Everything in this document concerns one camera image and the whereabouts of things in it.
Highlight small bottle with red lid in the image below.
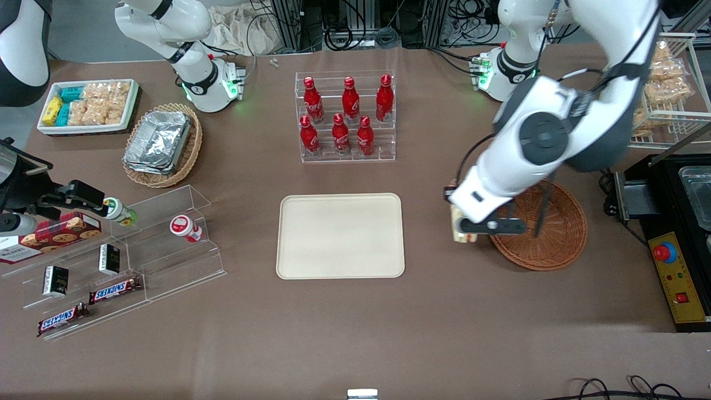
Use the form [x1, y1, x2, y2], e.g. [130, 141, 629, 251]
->
[169, 215, 203, 243]

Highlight white wire rack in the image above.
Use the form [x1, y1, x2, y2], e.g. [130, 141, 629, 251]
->
[628, 32, 711, 149]

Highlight stacked aluminium foil containers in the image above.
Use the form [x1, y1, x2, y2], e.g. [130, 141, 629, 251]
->
[123, 111, 192, 176]

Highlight round brown wicker basket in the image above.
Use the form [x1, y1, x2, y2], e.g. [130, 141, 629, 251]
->
[489, 181, 588, 272]

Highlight black looped cable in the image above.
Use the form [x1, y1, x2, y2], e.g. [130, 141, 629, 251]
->
[599, 171, 618, 216]

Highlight yellow snack packet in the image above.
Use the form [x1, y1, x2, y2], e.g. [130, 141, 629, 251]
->
[42, 96, 64, 126]

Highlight black floor cable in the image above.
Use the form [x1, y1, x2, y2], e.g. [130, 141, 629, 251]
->
[561, 377, 685, 400]

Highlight small bottle with green lid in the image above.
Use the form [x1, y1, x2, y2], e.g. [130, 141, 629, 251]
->
[103, 198, 137, 227]

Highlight oval light wicker basket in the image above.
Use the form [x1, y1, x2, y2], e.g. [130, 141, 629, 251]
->
[122, 103, 203, 188]

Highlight white rectangular snack tray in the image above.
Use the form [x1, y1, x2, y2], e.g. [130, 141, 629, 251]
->
[37, 79, 139, 136]

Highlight clear plastic container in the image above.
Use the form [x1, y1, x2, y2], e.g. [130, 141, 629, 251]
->
[679, 167, 711, 229]

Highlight red tartan cookie box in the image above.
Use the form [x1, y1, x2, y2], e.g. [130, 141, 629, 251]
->
[0, 211, 103, 265]

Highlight black base power cable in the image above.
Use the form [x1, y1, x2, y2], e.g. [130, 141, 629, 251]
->
[427, 47, 481, 76]

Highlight red cola bottle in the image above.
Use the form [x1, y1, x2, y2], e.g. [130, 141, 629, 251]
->
[342, 77, 360, 124]
[376, 74, 394, 123]
[357, 116, 374, 156]
[300, 116, 321, 156]
[303, 77, 324, 124]
[332, 113, 351, 155]

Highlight clear acrylic stepped shelf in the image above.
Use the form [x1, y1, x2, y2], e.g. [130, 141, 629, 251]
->
[0, 185, 227, 341]

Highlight cream rectangular serving tray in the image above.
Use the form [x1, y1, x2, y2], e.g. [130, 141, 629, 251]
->
[276, 193, 405, 279]

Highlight black grey electronics box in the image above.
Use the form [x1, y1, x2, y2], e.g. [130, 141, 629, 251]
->
[614, 169, 663, 222]

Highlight small black carton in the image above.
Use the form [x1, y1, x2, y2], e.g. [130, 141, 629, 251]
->
[99, 243, 121, 276]
[43, 266, 69, 297]

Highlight triangular sandwich with fillings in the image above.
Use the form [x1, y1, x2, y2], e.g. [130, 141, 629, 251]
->
[451, 204, 478, 244]

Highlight black coiled cable bundle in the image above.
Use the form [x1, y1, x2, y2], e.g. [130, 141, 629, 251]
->
[324, 22, 356, 52]

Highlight yellow control panel box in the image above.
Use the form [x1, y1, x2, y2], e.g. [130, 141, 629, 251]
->
[649, 232, 709, 324]

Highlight Snickers chocolate bar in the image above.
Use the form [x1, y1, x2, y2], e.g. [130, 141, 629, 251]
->
[37, 303, 89, 337]
[89, 276, 143, 305]

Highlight aluminium frame profile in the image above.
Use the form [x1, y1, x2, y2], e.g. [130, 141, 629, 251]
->
[272, 0, 324, 53]

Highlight beige crumpled cloth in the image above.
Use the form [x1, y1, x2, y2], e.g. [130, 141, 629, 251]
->
[210, 4, 279, 56]

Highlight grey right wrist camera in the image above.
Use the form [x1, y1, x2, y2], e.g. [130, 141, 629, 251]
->
[0, 214, 37, 235]

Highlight black base platform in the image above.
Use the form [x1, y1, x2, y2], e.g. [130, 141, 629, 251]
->
[611, 153, 711, 334]

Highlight clear acrylic bottle rack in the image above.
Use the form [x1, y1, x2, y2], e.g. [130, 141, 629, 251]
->
[294, 71, 397, 163]

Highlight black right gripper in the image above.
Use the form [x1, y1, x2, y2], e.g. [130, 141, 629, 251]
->
[0, 139, 107, 221]

